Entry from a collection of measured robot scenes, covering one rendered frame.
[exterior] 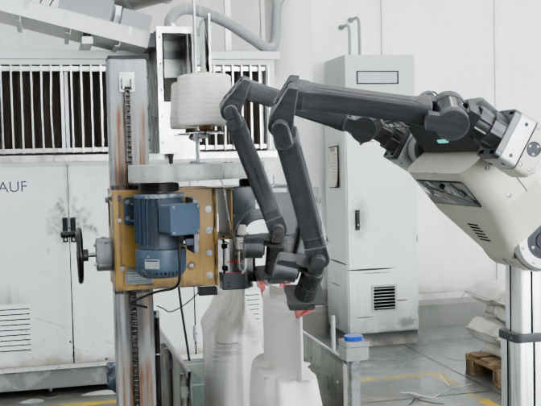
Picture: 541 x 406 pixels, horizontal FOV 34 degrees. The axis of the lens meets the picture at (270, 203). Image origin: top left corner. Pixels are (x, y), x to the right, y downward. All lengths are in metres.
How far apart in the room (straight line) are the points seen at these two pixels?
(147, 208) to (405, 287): 4.36
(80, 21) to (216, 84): 2.64
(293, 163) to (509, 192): 0.54
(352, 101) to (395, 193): 4.70
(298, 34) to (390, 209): 1.52
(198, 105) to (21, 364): 3.28
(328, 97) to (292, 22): 4.10
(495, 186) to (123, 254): 1.19
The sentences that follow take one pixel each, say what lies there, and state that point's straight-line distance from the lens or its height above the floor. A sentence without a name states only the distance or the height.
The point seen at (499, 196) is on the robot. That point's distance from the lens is 2.25.
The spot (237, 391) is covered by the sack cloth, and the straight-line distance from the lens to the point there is 3.22.
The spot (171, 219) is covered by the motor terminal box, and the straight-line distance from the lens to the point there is 2.55.
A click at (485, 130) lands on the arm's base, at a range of 2.07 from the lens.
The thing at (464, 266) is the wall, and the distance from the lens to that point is 7.65.
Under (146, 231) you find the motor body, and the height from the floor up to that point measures 1.22.
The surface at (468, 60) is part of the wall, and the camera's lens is 7.65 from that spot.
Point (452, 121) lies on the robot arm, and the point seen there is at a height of 1.50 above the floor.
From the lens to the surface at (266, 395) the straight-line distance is 2.56.
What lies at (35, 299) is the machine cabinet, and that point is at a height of 0.61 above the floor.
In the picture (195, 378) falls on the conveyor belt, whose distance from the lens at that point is 4.38.
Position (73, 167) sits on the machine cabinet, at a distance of 5.51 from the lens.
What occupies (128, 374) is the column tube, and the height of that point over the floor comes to 0.75.
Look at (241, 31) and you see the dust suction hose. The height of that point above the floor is 2.20.
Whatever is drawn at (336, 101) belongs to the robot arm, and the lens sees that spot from 2.02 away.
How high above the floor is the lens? 1.43
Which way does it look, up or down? 3 degrees down
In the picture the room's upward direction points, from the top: 1 degrees counter-clockwise
